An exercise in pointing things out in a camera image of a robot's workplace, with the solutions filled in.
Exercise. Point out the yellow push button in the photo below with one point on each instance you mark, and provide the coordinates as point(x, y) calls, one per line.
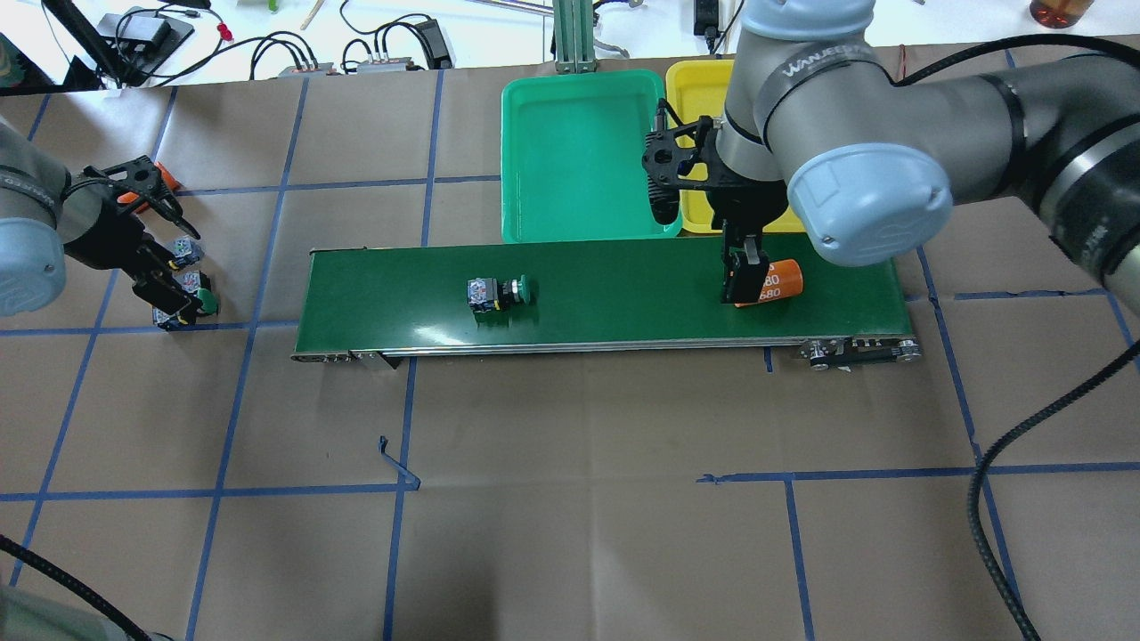
point(186, 252)

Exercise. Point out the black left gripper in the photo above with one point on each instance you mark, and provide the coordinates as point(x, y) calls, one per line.
point(107, 238)

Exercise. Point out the green plastic tray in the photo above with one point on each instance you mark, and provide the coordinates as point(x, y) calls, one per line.
point(571, 157)

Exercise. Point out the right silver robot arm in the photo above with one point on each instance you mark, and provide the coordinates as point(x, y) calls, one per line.
point(873, 166)

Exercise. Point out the green push button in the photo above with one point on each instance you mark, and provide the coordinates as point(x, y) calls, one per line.
point(204, 303)
point(493, 295)

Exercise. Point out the yellow plastic tray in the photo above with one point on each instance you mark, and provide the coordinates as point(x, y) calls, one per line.
point(695, 88)

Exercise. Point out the aluminium frame post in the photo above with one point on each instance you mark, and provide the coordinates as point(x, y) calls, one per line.
point(574, 37)

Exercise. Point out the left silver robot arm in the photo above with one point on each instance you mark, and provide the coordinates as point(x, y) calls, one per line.
point(35, 225)

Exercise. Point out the brown drink bottle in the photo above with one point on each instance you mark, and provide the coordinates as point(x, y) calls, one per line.
point(1058, 14)

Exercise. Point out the black power adapter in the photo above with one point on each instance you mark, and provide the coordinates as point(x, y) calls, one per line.
point(437, 50)

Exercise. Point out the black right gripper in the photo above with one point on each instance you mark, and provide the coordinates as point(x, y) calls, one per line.
point(746, 211)

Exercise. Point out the green conveyor belt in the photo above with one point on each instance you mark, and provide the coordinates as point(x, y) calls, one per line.
point(384, 304)

